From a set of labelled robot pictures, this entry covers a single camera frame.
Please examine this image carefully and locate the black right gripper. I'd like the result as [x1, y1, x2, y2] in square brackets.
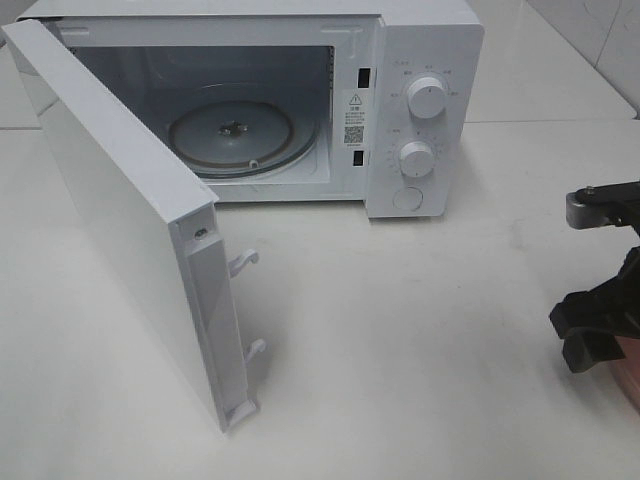
[549, 181, 639, 373]

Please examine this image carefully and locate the pink round plate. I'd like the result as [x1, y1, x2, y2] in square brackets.
[611, 337, 640, 412]

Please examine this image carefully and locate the round white door-release button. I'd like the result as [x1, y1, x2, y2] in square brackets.
[393, 187, 423, 211]

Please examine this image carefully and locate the white microwave door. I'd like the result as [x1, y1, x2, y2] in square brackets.
[2, 20, 266, 431]

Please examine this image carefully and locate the lower white timer knob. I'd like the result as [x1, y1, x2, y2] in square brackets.
[399, 141, 436, 178]

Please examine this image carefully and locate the upper white power knob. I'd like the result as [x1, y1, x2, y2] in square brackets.
[407, 75, 447, 119]

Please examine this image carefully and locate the white microwave oven body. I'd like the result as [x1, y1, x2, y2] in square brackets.
[10, 1, 484, 218]

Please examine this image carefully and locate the glass microwave turntable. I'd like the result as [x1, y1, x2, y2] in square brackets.
[168, 100, 319, 179]

